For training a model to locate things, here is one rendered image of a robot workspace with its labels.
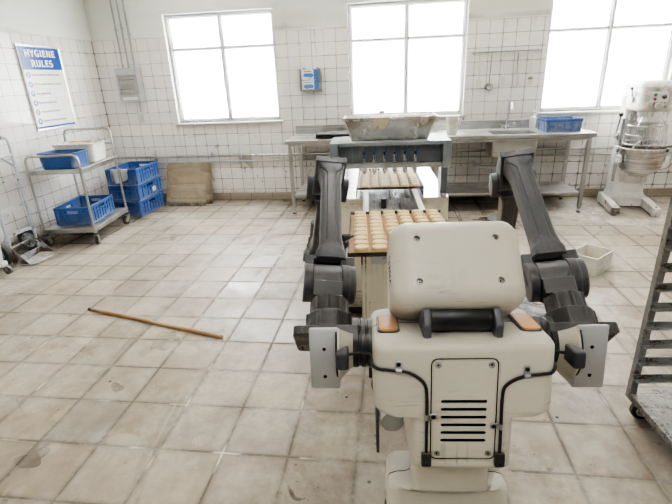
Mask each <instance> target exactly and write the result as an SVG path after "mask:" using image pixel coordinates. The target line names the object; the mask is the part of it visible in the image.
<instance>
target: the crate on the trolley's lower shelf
mask: <svg viewBox="0 0 672 504"><path fill-rule="evenodd" d="M93 198H101V200H100V201H92V199H93ZM88 199H89V203H90V207H91V211H92V215H93V220H94V224H95V223H97V222H98V221H100V220H101V219H103V218H104V217H106V216H108V215H109V214H111V213H112V212H114V210H115V206H114V202H113V197H112V194H109V195H88ZM70 204H71V207H69V208H66V206H68V205H70ZM53 211H54V215H55V218H56V222H57V225H58V226H83V225H92V223H91V219H90V214H89V210H88V206H87V202H86V198H85V196H78V197H76V198H74V199H72V200H70V201H68V202H66V203H63V204H61V205H59V206H57V207H55V208H53Z"/></svg>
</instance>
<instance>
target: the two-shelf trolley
mask: <svg viewBox="0 0 672 504"><path fill-rule="evenodd" d="M99 129H105V130H107V131H108V132H109V136H110V140H111V142H104V144H111V145H112V150H113V154H114V156H106V158H105V159H102V160H99V161H97V162H92V163H88V165H86V166H83V167H81V166H80V161H79V159H78V157H77V156H75V155H73V154H60V155H35V156H27V157H25V158H24V166H25V169H26V175H27V176H28V180H29V183H30V187H31V190H32V194H33V197H34V201H35V204H36V208H37V211H38V215H39V218H40V222H41V225H42V231H43V234H44V235H43V237H44V240H45V243H46V245H47V246H53V245H54V243H55V240H54V238H53V237H50V236H49V234H64V233H90V232H94V233H92V234H93V235H94V236H93V237H94V239H95V242H96V244H97V245H99V244H100V240H101V239H100V237H99V233H98V232H97V231H99V230H100V229H102V228H103V227H105V226H106V225H108V224H109V223H111V222H112V221H114V220H115V219H117V218H119V217H120V216H122V215H123V214H126V215H124V217H123V223H124V224H129V223H130V214H129V213H130V212H128V207H127V205H126V200H125V195H124V190H123V186H122V181H121V176H120V171H119V167H118V162H117V156H116V153H115V148H114V143H113V139H112V134H111V131H110V130H109V129H108V128H106V127H93V128H68V129H65V130H64V131H63V138H64V142H66V141H67V140H66V136H65V133H66V131H75V130H99ZM51 157H74V158H75V159H76V161H77V165H78V168H76V169H56V170H44V169H43V168H42V166H41V167H38V168H34V169H31V170H29V169H28V166H27V160H28V159H29V158H51ZM114 161H115V164H116V168H117V173H118V178H119V182H120V187H121V192H122V196H123V201H124V206H125V207H124V208H115V210H114V212H112V213H111V214H109V215H108V216H106V217H104V218H103V219H101V220H100V221H98V222H97V223H95V224H94V220H93V215H92V211H91V207H90V203H89V199H88V195H87V190H86V186H85V182H84V178H83V173H85V172H87V171H90V170H93V169H95V168H98V167H100V166H103V165H106V164H108V163H111V162H114ZM61 174H73V177H74V181H75V185H76V189H77V194H78V196H80V192H79V188H78V184H77V180H76V176H75V174H80V177H81V182H82V186H83V190H84V194H85V198H86V202H87V206H88V210H89V214H90V219H91V223H92V225H83V226H58V225H57V223H55V224H53V225H51V226H49V227H47V228H45V226H44V222H43V219H42V215H41V212H40V208H39V205H38V201H37V197H36V194H35V190H34V187H33V183H32V180H31V176H36V175H61Z"/></svg>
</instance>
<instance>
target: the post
mask: <svg viewBox="0 0 672 504"><path fill-rule="evenodd" d="M670 220H672V194H671V198H670V202H669V207H668V211H667V215H666V220H665V224H664V228H663V233H662V237H661V241H660V246H659V250H658V254H657V259H656V263H655V267H654V272H653V276H652V280H651V285H650V289H649V293H648V298H647V302H646V306H645V311H644V315H643V319H642V324H641V328H640V332H639V337H638V341H637V345H636V350H635V354H634V358H633V363H632V367H631V371H630V376H629V380H628V384H627V389H626V393H625V395H626V396H627V398H628V399H629V396H630V394H636V393H637V389H638V385H639V384H637V383H636V382H635V381H634V380H633V378H634V374H641V372H642V368H643V366H640V365H639V364H638V363H637V361H638V357H645V356H646V351H647V349H645V348H643V347H642V346H641V344H642V340H643V339H650V335H651V331H649V330H648V329H647V328H646V323H647V321H654V318H655V314H656V312H653V311H652V310H651V309H650V306H651V302H659V298H660V293H661V292H657V291H656V290H654V289H655V284H656V283H663V281H664V277H665V273H666V272H662V271H661V270H659V267H660V263H668V260H669V256H670V252H671V251H667V250H665V249H664V246H665V242H672V229H671V228H669V225H670Z"/></svg>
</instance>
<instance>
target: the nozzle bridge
mask: <svg viewBox="0 0 672 504"><path fill-rule="evenodd" d="M407 145H408V148H407V162H403V154H404V151H406V147H407ZM417 145H418V151H417V162H414V151H416V150H417ZM329 146H330V158H331V159H333V157H339V158H343V157H344V158H347V165H346V169H367V168H405V167H438V190H439V192H440V193H446V192H447V172H448V167H451V152H452V140H451V139H450V138H448V137H447V136H446V135H445V134H443V133H442V134H429V137H428V139H406V140H374V141H352V140H351V138H350V136H348V137H333V139H332V141H331V142H330V144H329ZM365 146H366V151H365ZM376 146H377V147H376ZM386 146H387V149H386ZM396 146H397V152H396V155H397V160H396V161H397V162H396V163H393V154H394V151H396ZM375 147H376V163H373V152H375ZM385 149H386V163H383V152H384V151H385ZM364 151H365V155H366V163H365V164H363V159H362V156H363V152H364Z"/></svg>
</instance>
